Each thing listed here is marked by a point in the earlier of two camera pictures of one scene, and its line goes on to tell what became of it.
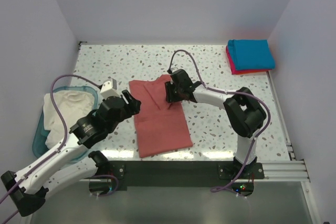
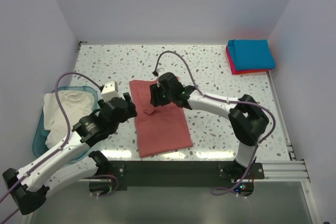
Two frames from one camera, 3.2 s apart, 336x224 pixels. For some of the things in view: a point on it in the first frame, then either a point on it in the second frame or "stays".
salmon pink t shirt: x=161 y=126 stays
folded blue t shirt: x=251 y=54 stays
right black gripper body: x=171 y=92 -> x=155 y=95
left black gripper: x=128 y=100 stays
